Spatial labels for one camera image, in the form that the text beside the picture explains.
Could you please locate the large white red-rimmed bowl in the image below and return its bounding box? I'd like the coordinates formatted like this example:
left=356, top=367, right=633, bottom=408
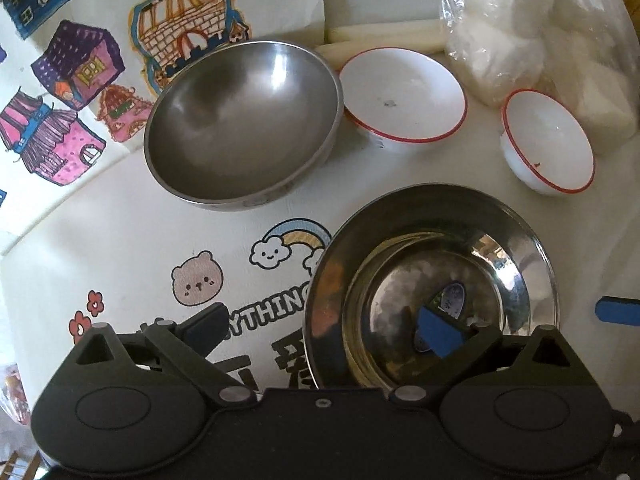
left=338, top=47, right=468, bottom=157

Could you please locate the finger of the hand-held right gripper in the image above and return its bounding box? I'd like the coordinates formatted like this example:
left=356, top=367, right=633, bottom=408
left=596, top=296, right=640, bottom=324

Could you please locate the clear bag of white rolls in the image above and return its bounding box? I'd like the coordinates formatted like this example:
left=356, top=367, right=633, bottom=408
left=439, top=0, right=640, bottom=157

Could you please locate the small white red-rimmed bowl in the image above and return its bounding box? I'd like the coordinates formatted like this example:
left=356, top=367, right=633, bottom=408
left=500, top=89, right=597, bottom=196

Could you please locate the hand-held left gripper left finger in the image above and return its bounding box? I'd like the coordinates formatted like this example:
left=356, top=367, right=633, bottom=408
left=65, top=302, right=258, bottom=406

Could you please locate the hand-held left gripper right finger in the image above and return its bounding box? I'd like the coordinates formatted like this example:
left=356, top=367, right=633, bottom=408
left=390, top=305, right=576, bottom=406

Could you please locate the shiny steel plate with sticker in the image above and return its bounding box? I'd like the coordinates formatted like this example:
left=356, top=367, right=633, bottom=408
left=302, top=184, right=562, bottom=392

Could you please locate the house-print white cloth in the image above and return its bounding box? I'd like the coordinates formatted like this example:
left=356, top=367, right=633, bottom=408
left=0, top=0, right=323, bottom=235

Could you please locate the colourful plastic bag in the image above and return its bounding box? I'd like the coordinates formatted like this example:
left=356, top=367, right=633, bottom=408
left=0, top=359, right=37, bottom=428

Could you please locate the large matte steel bowl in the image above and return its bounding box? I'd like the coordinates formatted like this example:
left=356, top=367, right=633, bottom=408
left=143, top=38, right=345, bottom=212

